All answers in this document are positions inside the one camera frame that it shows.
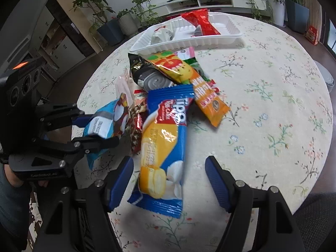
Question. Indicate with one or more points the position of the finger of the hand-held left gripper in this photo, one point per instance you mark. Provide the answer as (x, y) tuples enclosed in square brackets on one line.
[(81, 120), (99, 143)]

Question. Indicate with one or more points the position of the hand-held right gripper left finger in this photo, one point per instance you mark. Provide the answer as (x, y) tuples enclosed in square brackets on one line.
[(120, 186)]

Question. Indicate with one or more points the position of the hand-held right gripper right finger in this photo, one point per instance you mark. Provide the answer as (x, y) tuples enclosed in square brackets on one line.
[(218, 186)]

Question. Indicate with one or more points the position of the light blue snack packet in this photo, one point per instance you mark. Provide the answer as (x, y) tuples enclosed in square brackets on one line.
[(105, 126)]

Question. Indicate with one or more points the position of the translucent pink snack packet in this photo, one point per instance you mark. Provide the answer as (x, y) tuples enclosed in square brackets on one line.
[(123, 89)]

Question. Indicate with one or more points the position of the blue yellow cake packet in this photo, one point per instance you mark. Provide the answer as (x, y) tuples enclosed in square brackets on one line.
[(160, 147)]

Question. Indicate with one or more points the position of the white red-edged snack packet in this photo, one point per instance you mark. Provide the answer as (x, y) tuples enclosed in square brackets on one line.
[(139, 98)]

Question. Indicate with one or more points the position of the black swirl snack packet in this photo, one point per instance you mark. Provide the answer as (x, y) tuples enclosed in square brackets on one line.
[(147, 80)]

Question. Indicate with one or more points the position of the long yellow orange snack packet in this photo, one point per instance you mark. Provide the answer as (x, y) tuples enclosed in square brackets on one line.
[(212, 105)]

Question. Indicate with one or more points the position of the yellow green snack packet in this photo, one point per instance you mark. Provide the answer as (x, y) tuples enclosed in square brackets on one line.
[(195, 63)]

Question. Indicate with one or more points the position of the white plastic tray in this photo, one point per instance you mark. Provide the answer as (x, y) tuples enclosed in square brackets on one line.
[(183, 43)]

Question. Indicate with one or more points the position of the person's left hand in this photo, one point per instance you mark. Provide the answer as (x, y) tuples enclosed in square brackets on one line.
[(11, 176)]

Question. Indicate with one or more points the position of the red brown chocolate packet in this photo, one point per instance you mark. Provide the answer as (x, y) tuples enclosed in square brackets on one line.
[(137, 126)]

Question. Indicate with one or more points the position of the wooden cabinet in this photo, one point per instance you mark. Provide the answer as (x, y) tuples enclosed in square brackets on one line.
[(65, 44)]

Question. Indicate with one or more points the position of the brown white patterned rug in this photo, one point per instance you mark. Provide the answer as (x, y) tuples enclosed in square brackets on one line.
[(35, 215)]

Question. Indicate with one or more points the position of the tall plant in dark pot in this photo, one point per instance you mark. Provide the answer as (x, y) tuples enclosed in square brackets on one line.
[(111, 32)]

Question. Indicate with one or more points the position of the plant in ribbed white pot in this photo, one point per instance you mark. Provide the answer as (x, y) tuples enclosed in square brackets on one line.
[(127, 25)]

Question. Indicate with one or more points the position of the white pale green snack packet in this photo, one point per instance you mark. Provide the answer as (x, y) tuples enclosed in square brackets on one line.
[(161, 35)]

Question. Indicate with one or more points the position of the trailing vine plant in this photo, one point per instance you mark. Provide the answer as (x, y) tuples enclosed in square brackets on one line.
[(144, 10)]

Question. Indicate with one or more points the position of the white round stool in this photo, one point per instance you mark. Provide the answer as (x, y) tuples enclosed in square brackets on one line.
[(326, 77)]

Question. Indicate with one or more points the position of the red snack packet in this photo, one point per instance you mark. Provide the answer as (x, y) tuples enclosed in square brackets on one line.
[(203, 22)]

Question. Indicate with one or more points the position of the red printed box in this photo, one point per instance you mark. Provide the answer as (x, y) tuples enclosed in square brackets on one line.
[(312, 35)]

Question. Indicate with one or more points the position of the plant in smooth white pot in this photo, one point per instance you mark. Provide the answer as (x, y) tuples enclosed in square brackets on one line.
[(278, 11)]

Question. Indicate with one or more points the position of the white TV stand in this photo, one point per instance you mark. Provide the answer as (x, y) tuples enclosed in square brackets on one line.
[(236, 1)]

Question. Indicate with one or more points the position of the large-leaf plant in dark pot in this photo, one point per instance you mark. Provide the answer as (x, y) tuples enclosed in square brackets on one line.
[(298, 15)]

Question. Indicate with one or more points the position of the beige curtain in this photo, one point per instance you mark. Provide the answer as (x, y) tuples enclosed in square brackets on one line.
[(316, 10)]

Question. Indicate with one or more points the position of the black glass door frame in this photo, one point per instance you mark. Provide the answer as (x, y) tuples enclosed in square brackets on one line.
[(329, 36)]

